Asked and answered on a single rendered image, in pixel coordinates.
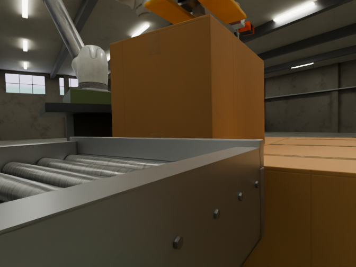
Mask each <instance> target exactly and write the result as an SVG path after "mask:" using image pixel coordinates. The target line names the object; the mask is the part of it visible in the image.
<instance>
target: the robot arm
mask: <svg viewBox="0 0 356 267"><path fill-rule="evenodd" d="M41 1H42V2H43V3H44V4H45V5H46V7H47V9H48V11H49V13H50V15H51V17H52V19H53V21H54V23H55V25H56V27H57V29H58V31H59V33H60V35H61V37H62V39H63V41H64V43H65V45H66V47H67V49H68V51H69V53H70V55H71V57H72V58H73V61H72V68H73V70H74V73H75V75H76V77H77V79H78V86H77V87H68V89H67V91H68V90H69V89H70V88H75V89H81V90H91V91H102V92H110V91H108V59H107V57H106V54H105V52H104V51H103V50H102V49H101V48H100V47H98V46H94V45H86V46H84V44H83V42H82V40H81V38H80V36H79V34H78V32H77V30H76V28H75V26H74V24H73V22H72V20H71V18H70V16H69V14H68V12H67V10H66V8H65V6H64V4H63V2H62V0H41ZM116 1H118V2H120V3H122V4H126V5H129V6H130V7H131V8H132V9H133V10H135V11H136V14H137V15H138V16H139V17H140V18H146V17H148V16H149V15H150V13H151V11H150V10H149V9H147V8H145V3H146V2H148V1H150V0H116Z"/></svg>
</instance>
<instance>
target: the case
mask: <svg viewBox="0 0 356 267"><path fill-rule="evenodd" d="M110 73H111V105H112V137H138V138H209V139H263V141H264V144H265V131H264V61H263V60H262V59H261V58H260V57H259V56H258V55H257V54H255V53H254V52H253V51H252V50H251V49H250V48H249V47H248V46H246V45H245V44H244V43H243V42H241V41H240V39H239V38H237V37H236V36H235V35H234V34H232V33H231V32H230V31H229V30H228V29H227V28H226V27H225V26H224V25H222V24H221V23H220V22H219V21H218V20H217V19H216V18H215V17H213V16H212V15H211V14H207V15H203V16H200V17H196V18H194V19H190V20H187V21H184V22H181V23H177V24H173V25H170V26H167V27H164V28H161V29H158V30H154V31H151V32H147V33H144V34H141V35H137V36H135V37H131V38H128V39H124V40H121V41H118V42H114V43H111V44H110Z"/></svg>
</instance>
